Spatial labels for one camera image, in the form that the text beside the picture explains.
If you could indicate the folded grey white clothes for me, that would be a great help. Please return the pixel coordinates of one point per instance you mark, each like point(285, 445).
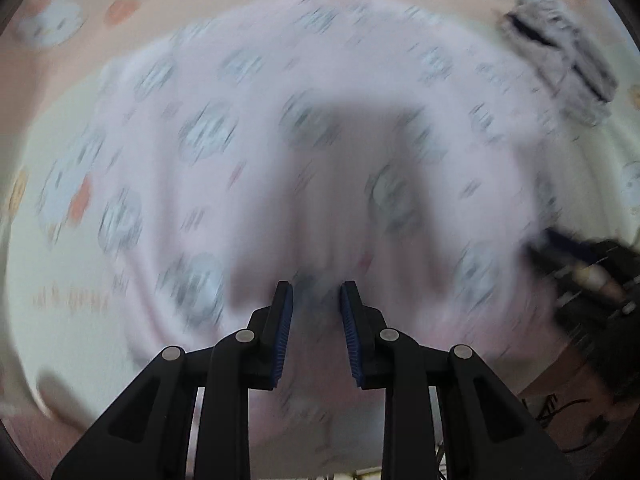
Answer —
point(560, 55)

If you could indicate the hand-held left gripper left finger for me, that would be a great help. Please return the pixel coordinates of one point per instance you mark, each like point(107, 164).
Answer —
point(281, 330)

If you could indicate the pink cartoon print pajama pants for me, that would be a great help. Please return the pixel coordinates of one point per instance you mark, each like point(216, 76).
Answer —
point(310, 170)

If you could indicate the peach cream cat printed blanket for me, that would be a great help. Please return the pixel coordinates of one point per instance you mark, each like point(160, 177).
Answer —
point(60, 270)

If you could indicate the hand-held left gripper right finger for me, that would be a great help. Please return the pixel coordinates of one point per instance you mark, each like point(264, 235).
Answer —
point(350, 330)

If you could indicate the pink fluffy blanket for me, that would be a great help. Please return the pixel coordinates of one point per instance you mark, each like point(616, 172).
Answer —
point(45, 440)

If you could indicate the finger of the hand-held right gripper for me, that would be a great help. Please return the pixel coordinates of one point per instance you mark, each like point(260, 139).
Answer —
point(560, 247)

